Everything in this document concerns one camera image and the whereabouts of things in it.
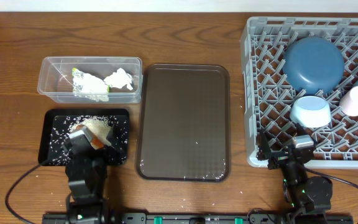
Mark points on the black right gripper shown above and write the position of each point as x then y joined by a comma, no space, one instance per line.
278,158

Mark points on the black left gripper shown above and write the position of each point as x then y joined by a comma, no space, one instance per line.
107,155

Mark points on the orange carrot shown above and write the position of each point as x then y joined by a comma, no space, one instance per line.
94,140

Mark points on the white rice pile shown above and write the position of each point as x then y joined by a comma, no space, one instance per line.
62,126

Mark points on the light blue bowl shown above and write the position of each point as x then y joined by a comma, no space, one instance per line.
311,112

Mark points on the foil snack wrapper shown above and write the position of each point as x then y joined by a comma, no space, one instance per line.
89,86

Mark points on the white tissue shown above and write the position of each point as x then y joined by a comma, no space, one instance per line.
119,79

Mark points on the white cup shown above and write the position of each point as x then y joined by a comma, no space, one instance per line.
349,102

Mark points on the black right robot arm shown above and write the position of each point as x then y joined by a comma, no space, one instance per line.
309,196

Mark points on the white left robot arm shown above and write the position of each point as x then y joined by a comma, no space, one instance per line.
87,172

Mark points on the grey dishwasher rack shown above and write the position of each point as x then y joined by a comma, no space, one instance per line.
269,96

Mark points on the black rectangular tray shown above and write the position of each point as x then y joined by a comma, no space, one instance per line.
42,158

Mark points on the clear plastic bin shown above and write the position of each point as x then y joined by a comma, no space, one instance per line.
56,80

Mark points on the brown serving tray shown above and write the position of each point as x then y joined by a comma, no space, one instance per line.
184,123

